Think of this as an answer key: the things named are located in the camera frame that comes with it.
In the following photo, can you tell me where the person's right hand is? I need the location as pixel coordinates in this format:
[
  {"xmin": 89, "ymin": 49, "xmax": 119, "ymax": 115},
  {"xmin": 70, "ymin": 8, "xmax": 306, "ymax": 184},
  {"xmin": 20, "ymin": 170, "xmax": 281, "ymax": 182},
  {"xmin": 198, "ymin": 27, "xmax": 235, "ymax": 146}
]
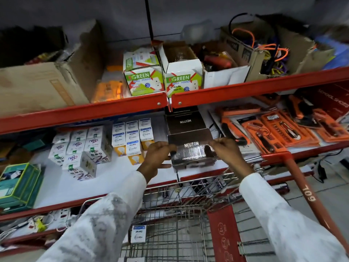
[{"xmin": 208, "ymin": 137, "xmax": 254, "ymax": 181}]

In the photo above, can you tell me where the person's left hand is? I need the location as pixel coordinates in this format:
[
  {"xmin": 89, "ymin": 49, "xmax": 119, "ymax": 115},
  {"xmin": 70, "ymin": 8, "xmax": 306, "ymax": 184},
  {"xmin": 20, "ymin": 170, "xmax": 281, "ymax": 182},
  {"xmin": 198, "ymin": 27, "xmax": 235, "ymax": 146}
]
[{"xmin": 137, "ymin": 141, "xmax": 178, "ymax": 184}]

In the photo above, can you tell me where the dark brown glossy box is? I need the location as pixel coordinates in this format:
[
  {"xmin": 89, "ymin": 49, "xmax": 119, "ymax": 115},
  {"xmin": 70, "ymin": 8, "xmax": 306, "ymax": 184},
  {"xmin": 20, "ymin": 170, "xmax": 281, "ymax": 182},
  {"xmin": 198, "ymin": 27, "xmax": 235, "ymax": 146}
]
[{"xmin": 167, "ymin": 128, "xmax": 219, "ymax": 171}]

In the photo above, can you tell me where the person's left forearm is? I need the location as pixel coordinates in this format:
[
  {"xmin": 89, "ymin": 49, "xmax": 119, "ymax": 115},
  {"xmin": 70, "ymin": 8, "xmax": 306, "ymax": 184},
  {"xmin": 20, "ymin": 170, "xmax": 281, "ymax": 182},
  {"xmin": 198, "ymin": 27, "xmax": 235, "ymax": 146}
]
[{"xmin": 36, "ymin": 170, "xmax": 148, "ymax": 262}]

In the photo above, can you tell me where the person's right forearm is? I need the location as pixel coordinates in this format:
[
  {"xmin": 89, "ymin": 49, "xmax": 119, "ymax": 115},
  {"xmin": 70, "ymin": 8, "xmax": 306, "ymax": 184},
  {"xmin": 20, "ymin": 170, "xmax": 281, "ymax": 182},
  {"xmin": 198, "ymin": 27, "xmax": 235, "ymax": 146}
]
[{"xmin": 238, "ymin": 172, "xmax": 349, "ymax": 262}]

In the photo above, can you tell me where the orange black cutter pack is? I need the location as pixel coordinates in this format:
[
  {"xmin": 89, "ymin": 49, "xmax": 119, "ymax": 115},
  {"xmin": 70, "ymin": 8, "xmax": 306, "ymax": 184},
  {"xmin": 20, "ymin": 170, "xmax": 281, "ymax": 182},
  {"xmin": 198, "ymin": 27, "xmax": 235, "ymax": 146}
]
[{"xmin": 220, "ymin": 117, "xmax": 252, "ymax": 147}]

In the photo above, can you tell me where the group of white yellow bulb boxes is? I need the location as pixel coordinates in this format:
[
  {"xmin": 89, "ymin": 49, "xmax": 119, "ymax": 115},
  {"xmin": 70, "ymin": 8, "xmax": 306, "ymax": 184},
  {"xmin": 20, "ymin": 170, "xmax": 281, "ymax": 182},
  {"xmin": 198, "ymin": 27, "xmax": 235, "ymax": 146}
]
[{"xmin": 111, "ymin": 117, "xmax": 155, "ymax": 166}]

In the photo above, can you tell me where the dark brown matte box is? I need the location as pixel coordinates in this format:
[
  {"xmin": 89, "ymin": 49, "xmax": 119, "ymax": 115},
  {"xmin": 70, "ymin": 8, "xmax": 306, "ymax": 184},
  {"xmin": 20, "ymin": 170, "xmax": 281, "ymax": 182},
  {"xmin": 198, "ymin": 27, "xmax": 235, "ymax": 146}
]
[{"xmin": 165, "ymin": 111, "xmax": 207, "ymax": 135}]

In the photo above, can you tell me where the orange flat tool pack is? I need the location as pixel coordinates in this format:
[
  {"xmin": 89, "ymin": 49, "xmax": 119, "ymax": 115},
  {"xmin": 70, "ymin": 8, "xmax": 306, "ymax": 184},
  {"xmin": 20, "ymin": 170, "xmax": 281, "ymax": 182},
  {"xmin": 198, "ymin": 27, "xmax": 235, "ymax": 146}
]
[{"xmin": 216, "ymin": 103, "xmax": 263, "ymax": 118}]

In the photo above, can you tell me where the orange screwdriver tool kit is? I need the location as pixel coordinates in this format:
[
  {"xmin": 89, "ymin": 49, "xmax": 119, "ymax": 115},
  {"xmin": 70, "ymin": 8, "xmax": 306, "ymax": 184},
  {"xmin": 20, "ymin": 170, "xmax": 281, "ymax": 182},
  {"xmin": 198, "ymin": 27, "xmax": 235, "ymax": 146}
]
[{"xmin": 240, "ymin": 118, "xmax": 288, "ymax": 155}]

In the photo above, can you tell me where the red metal shelf rack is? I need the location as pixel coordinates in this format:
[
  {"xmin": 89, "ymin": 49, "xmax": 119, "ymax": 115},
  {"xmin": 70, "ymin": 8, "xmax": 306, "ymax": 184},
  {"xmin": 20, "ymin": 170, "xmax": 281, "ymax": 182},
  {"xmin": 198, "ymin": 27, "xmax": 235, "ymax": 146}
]
[{"xmin": 0, "ymin": 66, "xmax": 349, "ymax": 257}]

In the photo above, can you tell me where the orange socket tool kit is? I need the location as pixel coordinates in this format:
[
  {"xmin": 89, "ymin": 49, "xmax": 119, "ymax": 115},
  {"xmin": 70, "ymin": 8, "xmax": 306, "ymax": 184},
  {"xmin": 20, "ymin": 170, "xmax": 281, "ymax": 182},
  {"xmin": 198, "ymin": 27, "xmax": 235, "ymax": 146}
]
[{"xmin": 259, "ymin": 110, "xmax": 320, "ymax": 148}]

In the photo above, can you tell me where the small white blue bulb box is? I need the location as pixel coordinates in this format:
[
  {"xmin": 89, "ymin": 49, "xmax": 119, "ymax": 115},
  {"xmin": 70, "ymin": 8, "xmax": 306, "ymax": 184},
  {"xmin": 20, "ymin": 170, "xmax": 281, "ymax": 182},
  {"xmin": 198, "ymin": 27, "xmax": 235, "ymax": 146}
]
[{"xmin": 130, "ymin": 225, "xmax": 147, "ymax": 244}]

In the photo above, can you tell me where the open white green plug box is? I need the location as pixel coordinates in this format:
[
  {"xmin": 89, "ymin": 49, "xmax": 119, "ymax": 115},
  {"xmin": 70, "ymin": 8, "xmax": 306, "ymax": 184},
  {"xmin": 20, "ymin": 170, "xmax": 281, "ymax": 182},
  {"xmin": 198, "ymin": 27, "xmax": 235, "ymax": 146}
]
[{"xmin": 159, "ymin": 42, "xmax": 204, "ymax": 98}]

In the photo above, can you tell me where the red tool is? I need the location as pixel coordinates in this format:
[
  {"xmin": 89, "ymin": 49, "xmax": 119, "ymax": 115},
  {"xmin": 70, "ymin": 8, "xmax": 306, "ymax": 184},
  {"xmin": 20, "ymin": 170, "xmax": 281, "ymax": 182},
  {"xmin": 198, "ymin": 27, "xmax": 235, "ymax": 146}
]
[{"xmin": 203, "ymin": 54, "xmax": 233, "ymax": 71}]

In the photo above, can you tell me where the orange packaged electrical item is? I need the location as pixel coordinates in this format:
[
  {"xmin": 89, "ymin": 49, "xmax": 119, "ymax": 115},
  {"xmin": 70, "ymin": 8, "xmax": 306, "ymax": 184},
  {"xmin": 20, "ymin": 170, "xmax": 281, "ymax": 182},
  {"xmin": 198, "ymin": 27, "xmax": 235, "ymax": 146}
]
[{"xmin": 91, "ymin": 79, "xmax": 125, "ymax": 104}]

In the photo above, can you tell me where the black power adapter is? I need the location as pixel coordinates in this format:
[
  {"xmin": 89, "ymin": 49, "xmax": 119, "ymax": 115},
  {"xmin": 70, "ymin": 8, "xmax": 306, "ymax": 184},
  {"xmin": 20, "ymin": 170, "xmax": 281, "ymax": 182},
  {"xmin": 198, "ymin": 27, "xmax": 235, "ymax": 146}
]
[{"xmin": 317, "ymin": 163, "xmax": 328, "ymax": 181}]

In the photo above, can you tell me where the white power strip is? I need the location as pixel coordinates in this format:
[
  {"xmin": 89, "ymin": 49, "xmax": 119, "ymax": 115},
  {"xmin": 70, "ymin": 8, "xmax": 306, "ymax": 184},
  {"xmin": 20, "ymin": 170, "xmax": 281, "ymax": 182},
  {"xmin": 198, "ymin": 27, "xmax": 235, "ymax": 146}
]
[{"xmin": 50, "ymin": 207, "xmax": 72, "ymax": 224}]

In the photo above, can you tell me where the orange plier tool kit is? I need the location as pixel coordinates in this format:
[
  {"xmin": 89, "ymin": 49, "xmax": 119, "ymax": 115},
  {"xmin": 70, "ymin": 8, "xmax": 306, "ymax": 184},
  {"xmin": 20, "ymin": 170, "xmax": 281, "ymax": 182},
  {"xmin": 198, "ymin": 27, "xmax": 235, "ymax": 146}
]
[{"xmin": 312, "ymin": 108, "xmax": 349, "ymax": 143}]

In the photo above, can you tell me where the open brown cardboard box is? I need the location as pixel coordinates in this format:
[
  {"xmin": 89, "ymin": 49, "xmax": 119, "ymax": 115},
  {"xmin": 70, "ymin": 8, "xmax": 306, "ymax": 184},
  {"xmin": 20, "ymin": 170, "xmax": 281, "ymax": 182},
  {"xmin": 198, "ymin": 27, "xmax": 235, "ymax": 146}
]
[{"xmin": 277, "ymin": 24, "xmax": 336, "ymax": 76}]

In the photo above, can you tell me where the green cardboard box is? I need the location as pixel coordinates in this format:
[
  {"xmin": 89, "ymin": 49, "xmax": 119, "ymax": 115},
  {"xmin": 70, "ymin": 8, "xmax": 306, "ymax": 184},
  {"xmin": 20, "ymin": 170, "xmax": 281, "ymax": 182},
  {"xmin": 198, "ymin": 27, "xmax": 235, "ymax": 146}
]
[{"xmin": 0, "ymin": 162, "xmax": 45, "ymax": 215}]

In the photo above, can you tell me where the large brown cardboard box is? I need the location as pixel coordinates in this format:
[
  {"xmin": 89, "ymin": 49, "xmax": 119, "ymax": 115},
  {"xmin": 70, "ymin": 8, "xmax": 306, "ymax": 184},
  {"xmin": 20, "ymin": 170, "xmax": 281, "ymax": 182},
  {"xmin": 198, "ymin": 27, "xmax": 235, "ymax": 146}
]
[{"xmin": 0, "ymin": 20, "xmax": 105, "ymax": 118}]

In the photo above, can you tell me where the blue plastic package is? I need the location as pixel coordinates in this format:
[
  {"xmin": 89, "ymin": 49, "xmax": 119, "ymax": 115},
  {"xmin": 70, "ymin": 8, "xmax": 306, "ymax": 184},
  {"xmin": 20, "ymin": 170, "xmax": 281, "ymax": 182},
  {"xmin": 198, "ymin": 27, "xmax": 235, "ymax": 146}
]
[{"xmin": 314, "ymin": 35, "xmax": 349, "ymax": 71}]

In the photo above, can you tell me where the metal wire shopping cart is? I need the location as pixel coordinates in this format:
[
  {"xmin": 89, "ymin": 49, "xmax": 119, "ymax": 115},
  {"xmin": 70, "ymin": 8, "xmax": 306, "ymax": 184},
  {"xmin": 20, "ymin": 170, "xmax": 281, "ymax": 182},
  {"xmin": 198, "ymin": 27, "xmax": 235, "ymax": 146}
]
[{"xmin": 78, "ymin": 151, "xmax": 349, "ymax": 262}]

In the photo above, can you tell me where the cardboard box with cables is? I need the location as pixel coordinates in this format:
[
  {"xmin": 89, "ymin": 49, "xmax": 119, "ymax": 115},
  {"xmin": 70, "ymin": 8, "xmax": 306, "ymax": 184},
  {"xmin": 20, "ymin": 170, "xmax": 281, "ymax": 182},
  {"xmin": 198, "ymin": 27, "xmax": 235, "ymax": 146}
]
[{"xmin": 220, "ymin": 16, "xmax": 290, "ymax": 83}]

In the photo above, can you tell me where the orange cable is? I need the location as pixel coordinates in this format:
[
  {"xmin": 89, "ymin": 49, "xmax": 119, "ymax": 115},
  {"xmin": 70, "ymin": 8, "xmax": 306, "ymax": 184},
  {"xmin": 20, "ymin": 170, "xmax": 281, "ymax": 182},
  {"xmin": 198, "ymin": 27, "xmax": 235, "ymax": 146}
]
[{"xmin": 232, "ymin": 28, "xmax": 289, "ymax": 63}]

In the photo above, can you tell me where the white cables bundle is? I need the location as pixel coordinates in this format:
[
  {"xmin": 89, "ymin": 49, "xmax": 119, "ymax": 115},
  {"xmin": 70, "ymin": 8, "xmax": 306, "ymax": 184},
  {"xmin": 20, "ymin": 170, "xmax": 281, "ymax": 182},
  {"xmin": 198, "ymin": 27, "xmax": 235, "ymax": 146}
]
[{"xmin": 0, "ymin": 213, "xmax": 69, "ymax": 243}]

